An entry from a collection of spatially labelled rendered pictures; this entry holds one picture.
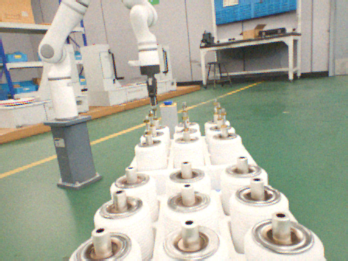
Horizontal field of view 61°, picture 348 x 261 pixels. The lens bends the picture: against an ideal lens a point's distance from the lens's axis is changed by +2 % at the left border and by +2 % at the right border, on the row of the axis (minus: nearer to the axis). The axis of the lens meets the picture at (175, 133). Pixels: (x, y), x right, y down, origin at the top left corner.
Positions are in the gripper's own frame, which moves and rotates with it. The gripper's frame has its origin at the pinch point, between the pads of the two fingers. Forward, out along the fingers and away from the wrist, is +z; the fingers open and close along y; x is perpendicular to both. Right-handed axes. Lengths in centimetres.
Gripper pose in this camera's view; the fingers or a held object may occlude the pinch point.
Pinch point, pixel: (154, 102)
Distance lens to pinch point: 113.4
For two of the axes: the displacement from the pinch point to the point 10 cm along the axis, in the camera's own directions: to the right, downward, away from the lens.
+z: 1.0, 9.7, 2.3
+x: -10.0, 1.0, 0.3
